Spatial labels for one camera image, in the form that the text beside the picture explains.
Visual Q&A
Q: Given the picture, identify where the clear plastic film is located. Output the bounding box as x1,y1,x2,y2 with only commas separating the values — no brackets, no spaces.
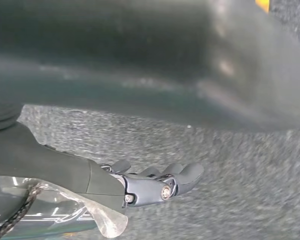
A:
0,175,128,239

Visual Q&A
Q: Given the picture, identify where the yellow floor tape frame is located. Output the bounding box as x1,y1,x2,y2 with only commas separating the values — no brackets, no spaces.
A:
255,0,270,14

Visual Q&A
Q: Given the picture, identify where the black braided cable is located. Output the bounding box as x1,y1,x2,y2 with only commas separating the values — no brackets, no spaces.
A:
0,183,42,240

